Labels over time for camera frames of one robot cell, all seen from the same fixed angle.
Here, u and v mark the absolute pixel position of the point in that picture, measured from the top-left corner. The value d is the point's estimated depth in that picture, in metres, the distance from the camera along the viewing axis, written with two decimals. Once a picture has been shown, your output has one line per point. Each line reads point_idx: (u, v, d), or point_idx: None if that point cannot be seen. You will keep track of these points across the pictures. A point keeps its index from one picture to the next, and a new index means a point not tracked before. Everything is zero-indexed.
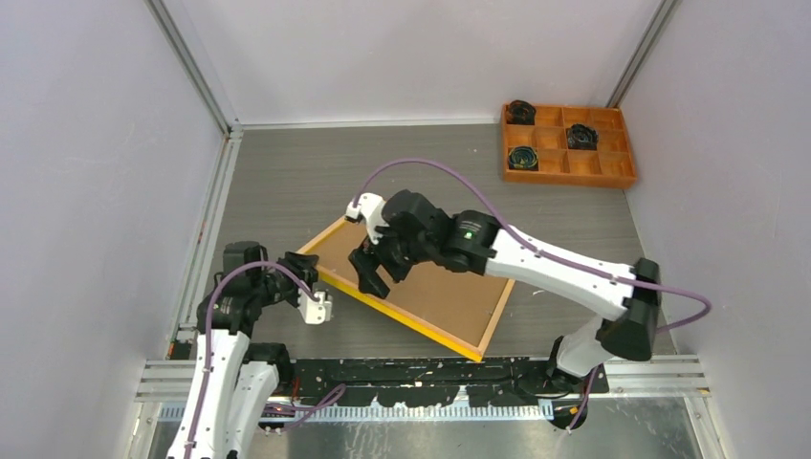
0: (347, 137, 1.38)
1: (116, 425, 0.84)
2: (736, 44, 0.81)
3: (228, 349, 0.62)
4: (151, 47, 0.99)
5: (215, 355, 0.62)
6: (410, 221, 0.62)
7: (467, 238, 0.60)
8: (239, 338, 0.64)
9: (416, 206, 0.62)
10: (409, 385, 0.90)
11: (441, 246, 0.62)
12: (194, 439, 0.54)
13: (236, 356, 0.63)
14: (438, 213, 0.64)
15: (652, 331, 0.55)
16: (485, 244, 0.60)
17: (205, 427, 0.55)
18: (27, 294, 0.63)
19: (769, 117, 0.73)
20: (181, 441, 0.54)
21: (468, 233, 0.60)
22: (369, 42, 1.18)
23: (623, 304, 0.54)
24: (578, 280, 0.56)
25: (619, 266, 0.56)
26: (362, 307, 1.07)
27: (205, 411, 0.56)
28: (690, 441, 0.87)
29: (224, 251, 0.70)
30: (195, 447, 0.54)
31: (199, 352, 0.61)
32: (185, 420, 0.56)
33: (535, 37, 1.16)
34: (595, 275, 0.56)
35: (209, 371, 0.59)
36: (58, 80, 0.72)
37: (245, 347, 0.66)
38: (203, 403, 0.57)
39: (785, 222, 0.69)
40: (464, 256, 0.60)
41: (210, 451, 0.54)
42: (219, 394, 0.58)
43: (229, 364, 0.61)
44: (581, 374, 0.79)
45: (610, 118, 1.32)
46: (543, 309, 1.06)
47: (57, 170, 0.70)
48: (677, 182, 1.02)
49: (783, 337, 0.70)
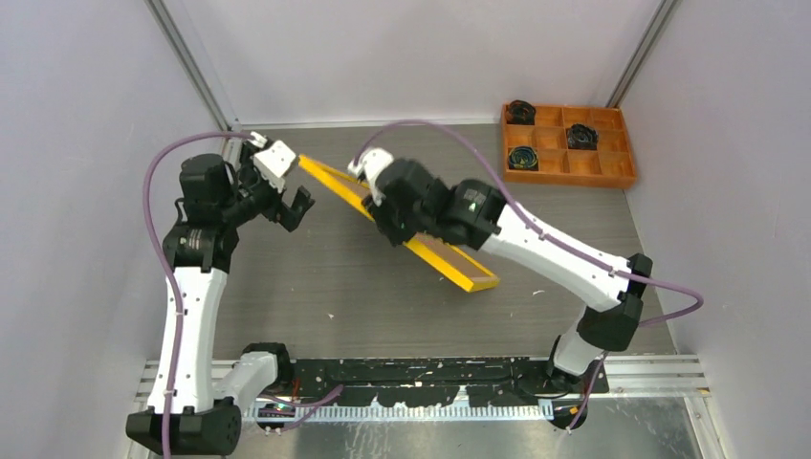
0: (347, 138, 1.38)
1: (114, 426, 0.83)
2: (737, 43, 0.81)
3: (203, 290, 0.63)
4: (150, 46, 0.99)
5: (188, 296, 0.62)
6: (402, 189, 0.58)
7: (471, 210, 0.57)
8: (212, 276, 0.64)
9: (412, 174, 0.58)
10: (409, 385, 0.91)
11: (441, 217, 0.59)
12: (175, 388, 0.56)
13: (212, 296, 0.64)
14: (435, 183, 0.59)
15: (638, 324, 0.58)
16: (487, 217, 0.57)
17: (185, 376, 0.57)
18: (27, 294, 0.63)
19: (768, 118, 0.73)
20: (161, 390, 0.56)
21: (472, 205, 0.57)
22: (369, 42, 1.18)
23: (617, 297, 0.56)
24: (580, 271, 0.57)
25: (616, 259, 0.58)
26: (363, 308, 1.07)
27: (183, 360, 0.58)
28: (690, 441, 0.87)
29: (181, 174, 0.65)
30: (176, 395, 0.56)
31: (169, 294, 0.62)
32: (164, 369, 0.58)
33: (535, 38, 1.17)
34: (596, 267, 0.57)
35: (184, 314, 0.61)
36: (57, 79, 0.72)
37: (223, 279, 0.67)
38: (181, 350, 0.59)
39: (786, 222, 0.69)
40: (463, 231, 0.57)
41: (192, 399, 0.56)
42: (196, 339, 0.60)
43: (202, 304, 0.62)
44: (580, 372, 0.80)
45: (610, 118, 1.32)
46: (543, 308, 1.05)
47: (57, 169, 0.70)
48: (677, 182, 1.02)
49: (783, 338, 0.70)
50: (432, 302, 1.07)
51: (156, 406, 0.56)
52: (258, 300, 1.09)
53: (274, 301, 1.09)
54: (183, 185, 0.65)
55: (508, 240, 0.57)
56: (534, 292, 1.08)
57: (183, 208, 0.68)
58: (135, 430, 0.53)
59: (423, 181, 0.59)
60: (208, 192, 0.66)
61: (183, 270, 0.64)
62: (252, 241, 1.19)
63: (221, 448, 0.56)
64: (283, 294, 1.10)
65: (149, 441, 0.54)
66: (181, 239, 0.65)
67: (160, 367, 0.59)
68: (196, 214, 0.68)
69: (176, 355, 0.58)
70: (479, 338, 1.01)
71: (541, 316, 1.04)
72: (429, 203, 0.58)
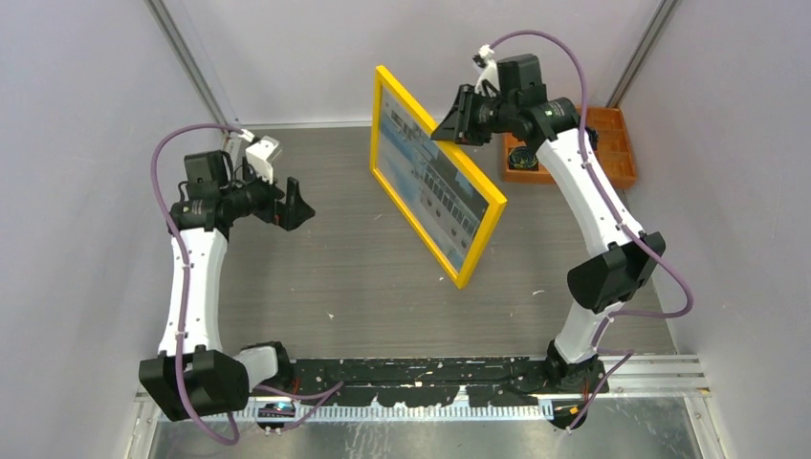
0: (347, 138, 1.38)
1: (114, 425, 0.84)
2: (737, 44, 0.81)
3: (207, 247, 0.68)
4: (150, 46, 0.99)
5: (193, 253, 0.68)
6: (512, 72, 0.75)
7: (545, 114, 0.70)
8: (214, 235, 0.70)
9: (529, 66, 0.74)
10: (409, 385, 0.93)
11: (525, 108, 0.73)
12: (186, 331, 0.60)
13: (216, 256, 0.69)
14: (539, 86, 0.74)
15: (611, 282, 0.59)
16: (555, 127, 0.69)
17: (194, 319, 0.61)
18: (26, 294, 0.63)
19: (769, 118, 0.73)
20: (171, 335, 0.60)
21: (549, 111, 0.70)
22: (370, 42, 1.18)
23: (607, 244, 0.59)
24: (593, 207, 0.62)
25: (633, 223, 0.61)
26: (363, 307, 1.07)
27: (191, 305, 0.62)
28: (690, 441, 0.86)
29: (186, 158, 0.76)
30: (186, 337, 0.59)
31: (176, 253, 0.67)
32: (172, 318, 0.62)
33: (535, 37, 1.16)
34: (608, 211, 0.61)
35: (189, 267, 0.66)
36: (57, 80, 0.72)
37: (224, 247, 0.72)
38: (187, 296, 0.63)
39: (786, 223, 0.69)
40: (530, 125, 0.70)
41: (202, 338, 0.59)
42: (202, 287, 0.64)
43: (208, 259, 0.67)
44: (572, 361, 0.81)
45: (610, 118, 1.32)
46: (544, 308, 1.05)
47: (57, 171, 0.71)
48: (677, 181, 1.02)
49: (784, 338, 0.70)
50: (432, 302, 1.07)
51: (168, 349, 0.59)
52: (258, 300, 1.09)
53: (274, 301, 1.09)
54: (188, 166, 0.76)
55: (557, 149, 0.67)
56: (534, 292, 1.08)
57: (186, 191, 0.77)
58: (148, 375, 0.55)
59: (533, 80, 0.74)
60: (208, 170, 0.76)
61: (187, 232, 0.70)
62: (252, 242, 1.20)
63: (234, 403, 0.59)
64: (282, 294, 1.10)
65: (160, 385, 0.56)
66: (184, 208, 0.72)
67: (168, 316, 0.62)
68: (199, 193, 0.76)
69: (185, 301, 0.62)
70: (480, 338, 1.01)
71: (541, 316, 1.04)
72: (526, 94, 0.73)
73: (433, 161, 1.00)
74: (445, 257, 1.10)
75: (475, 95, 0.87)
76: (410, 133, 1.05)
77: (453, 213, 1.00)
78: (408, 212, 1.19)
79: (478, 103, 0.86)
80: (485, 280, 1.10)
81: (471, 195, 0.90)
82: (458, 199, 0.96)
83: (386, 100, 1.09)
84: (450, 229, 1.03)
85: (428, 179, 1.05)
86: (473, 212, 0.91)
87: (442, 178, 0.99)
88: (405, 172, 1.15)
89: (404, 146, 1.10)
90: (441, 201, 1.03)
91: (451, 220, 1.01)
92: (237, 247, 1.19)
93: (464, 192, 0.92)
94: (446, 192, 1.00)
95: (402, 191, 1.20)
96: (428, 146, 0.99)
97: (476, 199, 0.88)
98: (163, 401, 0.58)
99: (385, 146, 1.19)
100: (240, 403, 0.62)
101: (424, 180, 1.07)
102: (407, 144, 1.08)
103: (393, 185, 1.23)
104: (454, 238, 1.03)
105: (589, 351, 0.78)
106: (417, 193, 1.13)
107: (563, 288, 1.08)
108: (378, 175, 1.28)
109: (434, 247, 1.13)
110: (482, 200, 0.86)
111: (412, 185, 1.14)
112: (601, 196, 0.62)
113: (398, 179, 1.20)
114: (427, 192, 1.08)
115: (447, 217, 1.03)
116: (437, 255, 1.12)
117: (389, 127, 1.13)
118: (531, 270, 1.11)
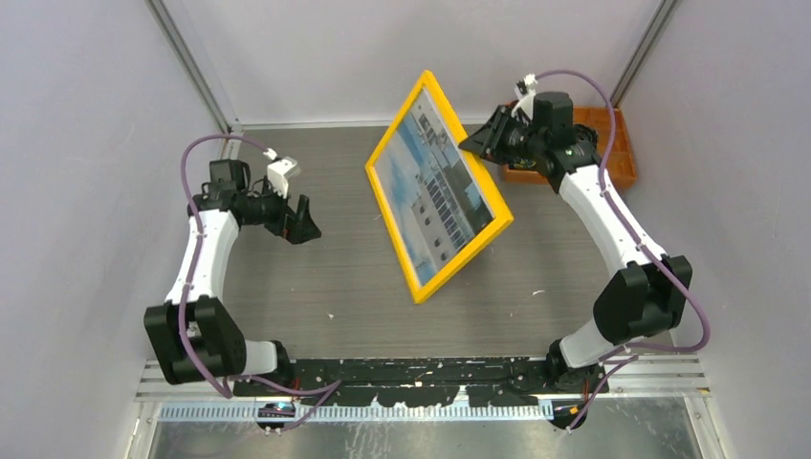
0: (347, 138, 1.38)
1: (115, 426, 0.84)
2: (738, 44, 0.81)
3: (220, 223, 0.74)
4: (150, 48, 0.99)
5: (208, 228, 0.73)
6: (545, 109, 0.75)
7: (567, 156, 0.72)
8: (229, 216, 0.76)
9: (562, 105, 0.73)
10: (409, 385, 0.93)
11: (553, 145, 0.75)
12: (193, 283, 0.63)
13: (227, 234, 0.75)
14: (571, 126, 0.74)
15: (635, 306, 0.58)
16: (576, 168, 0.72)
17: (202, 275, 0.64)
18: (26, 294, 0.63)
19: (769, 119, 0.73)
20: (179, 287, 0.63)
21: (571, 153, 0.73)
22: (370, 42, 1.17)
23: (626, 263, 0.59)
24: (612, 230, 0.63)
25: (656, 247, 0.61)
26: (363, 308, 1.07)
27: (200, 265, 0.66)
28: (690, 442, 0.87)
29: (212, 162, 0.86)
30: (193, 288, 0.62)
31: (191, 228, 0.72)
32: (181, 274, 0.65)
33: (536, 37, 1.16)
34: (628, 234, 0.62)
35: (203, 236, 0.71)
36: (57, 81, 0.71)
37: (233, 230, 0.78)
38: (200, 260, 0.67)
39: (786, 224, 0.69)
40: (552, 164, 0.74)
41: (207, 289, 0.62)
42: (211, 251, 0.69)
43: (219, 231, 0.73)
44: (574, 365, 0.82)
45: (611, 118, 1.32)
46: (544, 308, 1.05)
47: (57, 172, 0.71)
48: (677, 181, 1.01)
49: (783, 338, 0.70)
50: (431, 302, 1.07)
51: (175, 298, 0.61)
52: (258, 300, 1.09)
53: (274, 301, 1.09)
54: (211, 170, 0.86)
55: (576, 182, 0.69)
56: (534, 292, 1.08)
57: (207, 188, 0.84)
58: (154, 314, 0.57)
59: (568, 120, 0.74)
60: (230, 171, 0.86)
61: (204, 211, 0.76)
62: (252, 242, 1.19)
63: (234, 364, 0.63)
64: (282, 294, 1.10)
65: (161, 329, 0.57)
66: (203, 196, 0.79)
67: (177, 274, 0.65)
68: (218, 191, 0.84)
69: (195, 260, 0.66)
70: (480, 338, 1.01)
71: (541, 316, 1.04)
72: (556, 133, 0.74)
73: (446, 169, 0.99)
74: (411, 269, 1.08)
75: (510, 118, 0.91)
76: (431, 137, 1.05)
77: (445, 224, 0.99)
78: (391, 217, 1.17)
79: (511, 126, 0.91)
80: (485, 280, 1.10)
81: (476, 207, 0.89)
82: (458, 210, 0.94)
83: (424, 103, 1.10)
84: (434, 238, 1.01)
85: (429, 185, 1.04)
86: (471, 226, 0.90)
87: (449, 186, 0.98)
88: (405, 174, 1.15)
89: (419, 149, 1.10)
90: (435, 209, 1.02)
91: (440, 229, 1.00)
92: (237, 247, 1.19)
93: (469, 206, 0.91)
94: (447, 202, 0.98)
95: (392, 194, 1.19)
96: (446, 153, 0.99)
97: (481, 212, 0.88)
98: (159, 351, 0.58)
99: (397, 146, 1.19)
100: (236, 367, 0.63)
101: (425, 185, 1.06)
102: (424, 148, 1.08)
103: (384, 188, 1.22)
104: (434, 249, 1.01)
105: (591, 361, 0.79)
106: (408, 198, 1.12)
107: (564, 288, 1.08)
108: (371, 177, 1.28)
109: (405, 255, 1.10)
110: (487, 214, 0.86)
111: (407, 188, 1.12)
112: (620, 221, 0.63)
113: (394, 181, 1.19)
114: (421, 198, 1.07)
115: (434, 226, 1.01)
116: (405, 265, 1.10)
117: (412, 127, 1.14)
118: (531, 270, 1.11)
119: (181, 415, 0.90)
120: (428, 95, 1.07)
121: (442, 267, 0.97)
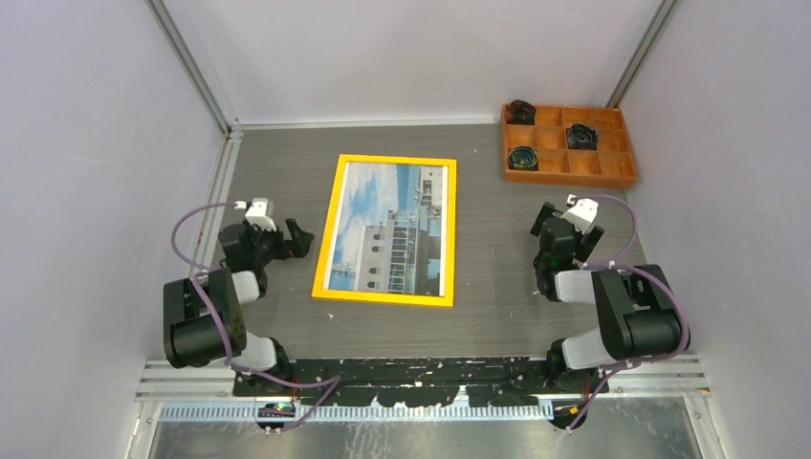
0: (346, 137, 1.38)
1: (116, 425, 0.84)
2: (737, 45, 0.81)
3: None
4: (150, 50, 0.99)
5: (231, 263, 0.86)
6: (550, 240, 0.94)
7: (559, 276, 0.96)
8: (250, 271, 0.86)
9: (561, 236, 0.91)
10: (409, 384, 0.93)
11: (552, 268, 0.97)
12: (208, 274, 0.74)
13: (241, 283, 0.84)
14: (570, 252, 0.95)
15: (618, 300, 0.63)
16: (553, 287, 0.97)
17: None
18: (26, 293, 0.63)
19: (769, 118, 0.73)
20: None
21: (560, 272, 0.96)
22: (370, 43, 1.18)
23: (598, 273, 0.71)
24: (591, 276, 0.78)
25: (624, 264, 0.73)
26: (361, 309, 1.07)
27: None
28: (690, 441, 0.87)
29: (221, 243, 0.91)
30: None
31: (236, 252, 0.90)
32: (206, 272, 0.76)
33: (535, 37, 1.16)
34: None
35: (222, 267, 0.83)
36: (57, 82, 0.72)
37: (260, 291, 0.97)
38: None
39: (787, 222, 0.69)
40: (548, 285, 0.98)
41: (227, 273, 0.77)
42: None
43: None
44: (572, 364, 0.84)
45: (610, 118, 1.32)
46: (544, 308, 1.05)
47: (57, 170, 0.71)
48: (677, 181, 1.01)
49: (784, 337, 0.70)
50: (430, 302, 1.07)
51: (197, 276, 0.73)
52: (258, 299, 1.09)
53: (274, 301, 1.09)
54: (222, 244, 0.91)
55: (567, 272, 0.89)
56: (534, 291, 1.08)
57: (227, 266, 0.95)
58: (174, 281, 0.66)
59: (567, 250, 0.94)
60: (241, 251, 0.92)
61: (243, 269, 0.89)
62: None
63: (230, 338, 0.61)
64: (281, 294, 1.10)
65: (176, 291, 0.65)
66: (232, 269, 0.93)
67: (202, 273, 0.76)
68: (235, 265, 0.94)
69: None
70: (480, 338, 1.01)
71: (541, 316, 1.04)
72: (554, 259, 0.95)
73: (423, 232, 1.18)
74: (326, 268, 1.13)
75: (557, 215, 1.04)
76: (426, 201, 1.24)
77: (391, 263, 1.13)
78: (334, 215, 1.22)
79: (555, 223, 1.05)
80: (486, 280, 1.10)
81: (431, 277, 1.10)
82: (411, 266, 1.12)
83: (436, 175, 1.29)
84: (371, 266, 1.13)
85: (397, 227, 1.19)
86: (415, 283, 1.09)
87: (416, 244, 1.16)
88: (378, 198, 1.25)
89: (406, 196, 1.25)
90: (390, 248, 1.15)
91: (383, 264, 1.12)
92: None
93: (425, 271, 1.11)
94: (405, 252, 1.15)
95: (350, 198, 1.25)
96: (431, 224, 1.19)
97: (431, 283, 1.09)
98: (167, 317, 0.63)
99: (386, 171, 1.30)
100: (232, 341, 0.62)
101: (394, 223, 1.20)
102: (411, 200, 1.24)
103: (346, 187, 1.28)
104: (364, 272, 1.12)
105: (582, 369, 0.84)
106: (369, 217, 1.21)
107: None
108: (339, 167, 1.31)
109: (325, 256, 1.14)
110: (434, 288, 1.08)
111: (373, 209, 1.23)
112: None
113: (361, 191, 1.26)
114: (382, 227, 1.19)
115: (380, 257, 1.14)
116: (321, 261, 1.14)
117: (412, 178, 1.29)
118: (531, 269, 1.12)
119: (181, 415, 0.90)
120: (447, 175, 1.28)
121: (365, 291, 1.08)
